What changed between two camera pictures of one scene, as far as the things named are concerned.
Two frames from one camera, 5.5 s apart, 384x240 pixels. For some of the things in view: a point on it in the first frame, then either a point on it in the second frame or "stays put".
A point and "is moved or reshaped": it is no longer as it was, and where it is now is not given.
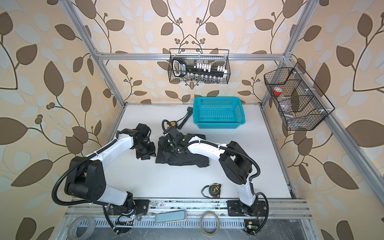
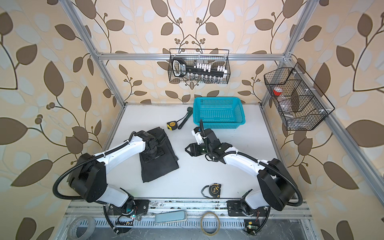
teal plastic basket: (218, 112) stays put
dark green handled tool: (189, 111) stays put
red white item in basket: (277, 91) stays put
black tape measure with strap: (214, 190) stays put
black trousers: (165, 153) is moved or reshaped
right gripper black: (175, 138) → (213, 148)
